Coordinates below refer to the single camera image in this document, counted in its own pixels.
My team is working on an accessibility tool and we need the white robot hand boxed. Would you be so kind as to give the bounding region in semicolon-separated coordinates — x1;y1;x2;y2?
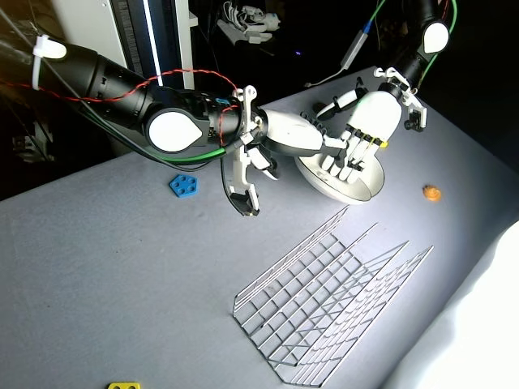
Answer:
247;109;350;182
315;89;402;182

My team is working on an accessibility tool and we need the spare white robot hand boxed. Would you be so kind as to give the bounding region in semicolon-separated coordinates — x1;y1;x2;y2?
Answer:
217;2;283;46

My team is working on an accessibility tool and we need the blue pentagon block with holes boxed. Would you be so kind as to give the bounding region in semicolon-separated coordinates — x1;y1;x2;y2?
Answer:
169;173;202;199

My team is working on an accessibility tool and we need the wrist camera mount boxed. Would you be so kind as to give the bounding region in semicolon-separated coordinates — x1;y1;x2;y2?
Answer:
403;100;428;134
221;145;261;218

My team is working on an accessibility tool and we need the white cable with grey adapter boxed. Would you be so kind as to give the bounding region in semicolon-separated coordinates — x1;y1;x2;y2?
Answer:
306;18;372;88

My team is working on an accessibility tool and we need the wire dish rack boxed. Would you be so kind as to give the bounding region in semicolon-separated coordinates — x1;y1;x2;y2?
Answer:
233;205;435;386

